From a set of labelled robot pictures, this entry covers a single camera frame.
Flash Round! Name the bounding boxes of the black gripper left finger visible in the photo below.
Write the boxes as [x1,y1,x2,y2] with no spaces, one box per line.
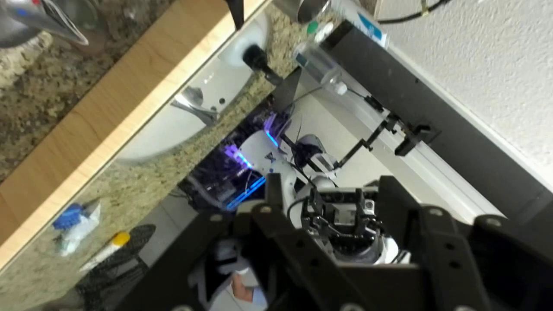
[118,172,371,311]

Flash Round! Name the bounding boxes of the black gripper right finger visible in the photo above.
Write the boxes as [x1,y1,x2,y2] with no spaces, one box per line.
[377,175,553,311]

